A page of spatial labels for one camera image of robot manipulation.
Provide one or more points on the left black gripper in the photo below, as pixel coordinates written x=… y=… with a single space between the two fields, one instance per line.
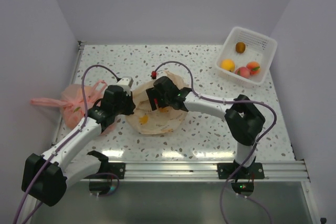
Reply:
x=131 y=105

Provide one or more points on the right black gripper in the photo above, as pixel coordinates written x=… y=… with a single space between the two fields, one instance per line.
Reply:
x=150 y=93

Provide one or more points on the orange plastic bag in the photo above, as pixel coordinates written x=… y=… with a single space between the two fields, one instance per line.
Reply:
x=146 y=121

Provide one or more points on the small brown fruit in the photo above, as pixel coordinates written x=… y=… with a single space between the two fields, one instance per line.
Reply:
x=228 y=65

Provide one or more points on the pink peach fruit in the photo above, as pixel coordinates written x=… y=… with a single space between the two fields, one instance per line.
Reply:
x=243 y=72

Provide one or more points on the brown kiwi fruit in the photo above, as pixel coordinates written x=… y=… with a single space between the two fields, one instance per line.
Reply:
x=240 y=47

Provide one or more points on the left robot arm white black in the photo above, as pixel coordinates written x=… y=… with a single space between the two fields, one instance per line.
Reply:
x=45 y=176

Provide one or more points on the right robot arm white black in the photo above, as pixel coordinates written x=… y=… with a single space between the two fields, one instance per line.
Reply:
x=244 y=120

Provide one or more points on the pink plastic bag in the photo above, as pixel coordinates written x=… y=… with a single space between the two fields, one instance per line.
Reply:
x=71 y=103

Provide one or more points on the white plastic basket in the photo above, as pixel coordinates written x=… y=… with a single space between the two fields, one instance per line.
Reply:
x=259 y=48

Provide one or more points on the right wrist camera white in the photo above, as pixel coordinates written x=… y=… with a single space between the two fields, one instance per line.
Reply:
x=154 y=75

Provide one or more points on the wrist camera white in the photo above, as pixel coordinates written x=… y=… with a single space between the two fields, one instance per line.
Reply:
x=154 y=75
x=126 y=83

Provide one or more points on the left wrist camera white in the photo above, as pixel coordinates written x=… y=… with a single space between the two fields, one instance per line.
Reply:
x=126 y=83

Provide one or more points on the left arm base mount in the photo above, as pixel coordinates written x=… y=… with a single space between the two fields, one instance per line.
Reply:
x=106 y=181

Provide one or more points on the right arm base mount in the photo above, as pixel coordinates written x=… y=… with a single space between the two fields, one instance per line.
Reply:
x=243 y=180

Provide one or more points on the aluminium rail front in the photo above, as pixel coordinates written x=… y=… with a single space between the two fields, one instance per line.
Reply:
x=207 y=171

